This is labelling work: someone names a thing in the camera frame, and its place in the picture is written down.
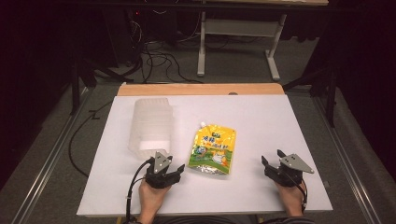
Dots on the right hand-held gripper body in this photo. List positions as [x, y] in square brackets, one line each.
[288, 175]

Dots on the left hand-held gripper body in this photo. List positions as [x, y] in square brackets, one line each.
[162, 179]

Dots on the person's left hand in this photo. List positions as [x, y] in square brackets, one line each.
[151, 199]

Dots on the person's right hand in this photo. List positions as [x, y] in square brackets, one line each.
[291, 199]

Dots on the white table cover sheet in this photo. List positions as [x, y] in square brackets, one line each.
[255, 130]

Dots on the translucent plastic container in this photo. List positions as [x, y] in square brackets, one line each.
[151, 127]

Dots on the yellow spouted snack pouch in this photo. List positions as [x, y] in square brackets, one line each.
[213, 147]

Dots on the black metal stand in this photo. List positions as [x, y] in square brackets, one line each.
[327, 90]
[77, 81]

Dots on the metal floor rail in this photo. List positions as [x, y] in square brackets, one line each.
[348, 161]
[46, 169]

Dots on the white metal desk frame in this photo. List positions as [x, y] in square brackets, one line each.
[239, 28]

